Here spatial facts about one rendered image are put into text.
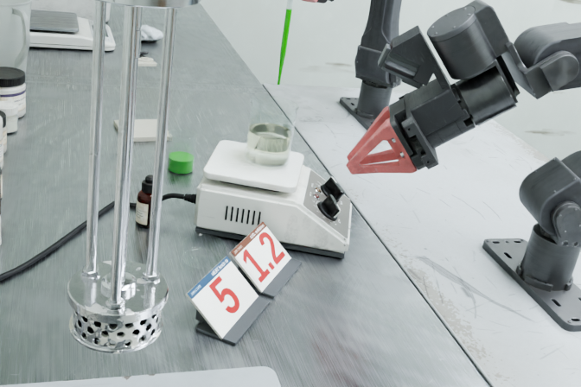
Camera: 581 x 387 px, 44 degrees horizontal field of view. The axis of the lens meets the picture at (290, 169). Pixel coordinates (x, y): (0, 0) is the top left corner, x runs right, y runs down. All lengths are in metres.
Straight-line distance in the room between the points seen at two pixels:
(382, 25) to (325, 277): 0.62
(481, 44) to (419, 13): 1.78
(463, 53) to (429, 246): 0.32
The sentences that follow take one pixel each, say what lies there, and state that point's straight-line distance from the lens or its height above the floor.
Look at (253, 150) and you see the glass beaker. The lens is 0.92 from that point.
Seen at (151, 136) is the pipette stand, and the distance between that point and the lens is 1.20.
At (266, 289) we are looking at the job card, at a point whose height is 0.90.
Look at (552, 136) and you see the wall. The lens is 3.07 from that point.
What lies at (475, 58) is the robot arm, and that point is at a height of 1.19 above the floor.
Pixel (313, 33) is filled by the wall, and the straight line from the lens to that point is 2.46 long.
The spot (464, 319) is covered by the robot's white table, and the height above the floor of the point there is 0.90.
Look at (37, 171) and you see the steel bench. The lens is 1.09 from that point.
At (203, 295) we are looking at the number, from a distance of 0.76.
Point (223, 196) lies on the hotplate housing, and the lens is 0.90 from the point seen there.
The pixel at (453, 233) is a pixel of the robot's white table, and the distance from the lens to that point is 1.06.
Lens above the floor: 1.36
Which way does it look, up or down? 23 degrees down
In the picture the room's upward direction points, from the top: 9 degrees clockwise
